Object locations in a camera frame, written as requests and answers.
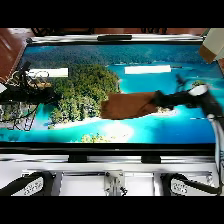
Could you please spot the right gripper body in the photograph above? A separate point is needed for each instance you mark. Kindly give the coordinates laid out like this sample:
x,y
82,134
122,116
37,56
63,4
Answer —
x,y
163,99

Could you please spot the brown garment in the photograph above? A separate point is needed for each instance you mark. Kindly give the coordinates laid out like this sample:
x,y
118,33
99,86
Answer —
x,y
128,106

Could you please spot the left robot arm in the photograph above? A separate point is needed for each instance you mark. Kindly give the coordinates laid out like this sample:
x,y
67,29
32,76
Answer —
x,y
23,94

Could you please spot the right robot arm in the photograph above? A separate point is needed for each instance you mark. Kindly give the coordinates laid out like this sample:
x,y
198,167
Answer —
x,y
210,100

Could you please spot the white cardboard box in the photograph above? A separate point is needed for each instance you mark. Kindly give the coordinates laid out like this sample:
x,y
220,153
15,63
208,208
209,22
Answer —
x,y
213,43

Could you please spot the silver frame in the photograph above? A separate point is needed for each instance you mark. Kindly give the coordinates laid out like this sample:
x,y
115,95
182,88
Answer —
x,y
100,166

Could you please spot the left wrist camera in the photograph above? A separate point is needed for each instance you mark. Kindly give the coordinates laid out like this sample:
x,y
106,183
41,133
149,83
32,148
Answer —
x,y
24,70

